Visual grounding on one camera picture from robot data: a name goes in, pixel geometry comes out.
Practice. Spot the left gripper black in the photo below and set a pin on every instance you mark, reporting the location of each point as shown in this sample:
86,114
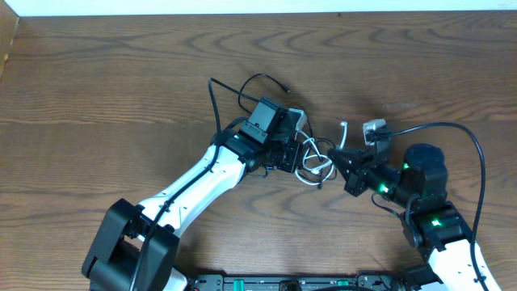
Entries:
292,155

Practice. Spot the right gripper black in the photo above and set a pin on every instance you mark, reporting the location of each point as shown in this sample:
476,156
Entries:
357,178

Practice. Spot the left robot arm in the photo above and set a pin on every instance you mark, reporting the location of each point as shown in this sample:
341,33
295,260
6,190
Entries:
136,245

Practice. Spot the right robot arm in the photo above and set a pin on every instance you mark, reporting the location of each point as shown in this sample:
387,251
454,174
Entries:
452,260

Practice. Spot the brown cardboard panel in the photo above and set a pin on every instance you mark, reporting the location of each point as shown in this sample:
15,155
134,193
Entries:
8,26

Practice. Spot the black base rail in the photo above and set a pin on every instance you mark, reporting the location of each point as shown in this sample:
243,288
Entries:
315,283

